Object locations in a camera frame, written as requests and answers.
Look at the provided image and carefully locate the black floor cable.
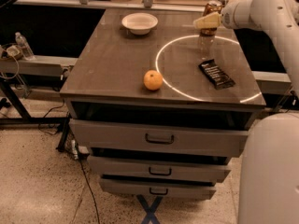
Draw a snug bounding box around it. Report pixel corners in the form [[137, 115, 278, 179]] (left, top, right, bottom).
[[74, 154, 101, 224]]

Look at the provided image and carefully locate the middle grey drawer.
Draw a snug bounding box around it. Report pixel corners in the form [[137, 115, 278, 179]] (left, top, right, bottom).
[[88, 156, 230, 183]]

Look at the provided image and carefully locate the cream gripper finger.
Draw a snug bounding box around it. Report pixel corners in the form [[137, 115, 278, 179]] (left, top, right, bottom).
[[193, 12, 221, 29]]

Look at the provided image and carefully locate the clear plastic water bottle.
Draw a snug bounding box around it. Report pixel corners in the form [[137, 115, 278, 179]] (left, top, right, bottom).
[[15, 32, 35, 61]]

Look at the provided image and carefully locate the black snack bar packet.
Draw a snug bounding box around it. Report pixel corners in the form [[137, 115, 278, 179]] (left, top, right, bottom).
[[198, 60, 235, 90]]

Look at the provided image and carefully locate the orange fruit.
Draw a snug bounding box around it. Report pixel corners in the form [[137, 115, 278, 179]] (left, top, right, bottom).
[[143, 70, 163, 91]]

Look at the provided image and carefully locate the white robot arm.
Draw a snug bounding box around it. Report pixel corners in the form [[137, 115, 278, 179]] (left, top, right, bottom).
[[193, 0, 299, 224]]

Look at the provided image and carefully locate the blue floor tape cross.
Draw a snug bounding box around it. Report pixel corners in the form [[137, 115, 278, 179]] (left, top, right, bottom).
[[136, 195, 163, 224]]

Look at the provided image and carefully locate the bottom grey drawer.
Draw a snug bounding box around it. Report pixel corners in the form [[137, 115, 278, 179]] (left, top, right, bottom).
[[99, 178, 216, 200]]

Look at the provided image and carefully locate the grey drawer cabinet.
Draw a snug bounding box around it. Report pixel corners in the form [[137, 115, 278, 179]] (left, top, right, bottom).
[[61, 8, 265, 188]]

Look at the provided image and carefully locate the black metal side table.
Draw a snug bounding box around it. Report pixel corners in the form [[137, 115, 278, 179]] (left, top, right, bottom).
[[0, 56, 77, 152]]

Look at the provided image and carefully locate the top grey drawer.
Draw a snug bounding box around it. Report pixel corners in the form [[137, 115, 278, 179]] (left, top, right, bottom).
[[69, 119, 249, 157]]

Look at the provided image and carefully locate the orange patterned drink can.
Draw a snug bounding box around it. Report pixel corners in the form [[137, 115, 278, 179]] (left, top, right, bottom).
[[200, 0, 222, 36]]

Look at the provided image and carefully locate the grey drawer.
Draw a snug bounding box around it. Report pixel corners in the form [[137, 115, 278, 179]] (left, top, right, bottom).
[[99, 178, 216, 200], [88, 156, 230, 183], [69, 119, 249, 157]]

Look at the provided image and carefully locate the white paper bowl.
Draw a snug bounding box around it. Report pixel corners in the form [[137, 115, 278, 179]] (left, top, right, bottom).
[[121, 12, 158, 35]]

